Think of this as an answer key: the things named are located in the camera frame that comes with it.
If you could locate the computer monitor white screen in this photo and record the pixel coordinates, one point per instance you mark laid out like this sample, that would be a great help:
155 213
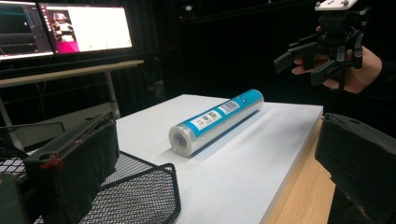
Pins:
90 26

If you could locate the cling film roll blue label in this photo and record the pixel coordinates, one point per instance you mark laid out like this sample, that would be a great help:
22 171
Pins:
214 121

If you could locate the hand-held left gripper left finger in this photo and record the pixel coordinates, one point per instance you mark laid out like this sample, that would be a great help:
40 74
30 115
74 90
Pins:
74 161

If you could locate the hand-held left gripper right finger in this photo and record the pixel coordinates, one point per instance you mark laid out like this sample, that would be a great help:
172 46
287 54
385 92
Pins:
361 158

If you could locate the white monitor desk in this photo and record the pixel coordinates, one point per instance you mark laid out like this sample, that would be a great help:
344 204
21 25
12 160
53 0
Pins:
65 74

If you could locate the computer monitor dark screen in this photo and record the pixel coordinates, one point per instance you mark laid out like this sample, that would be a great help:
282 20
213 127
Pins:
21 29

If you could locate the white board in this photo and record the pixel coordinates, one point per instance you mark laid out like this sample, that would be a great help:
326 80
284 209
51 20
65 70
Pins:
224 161

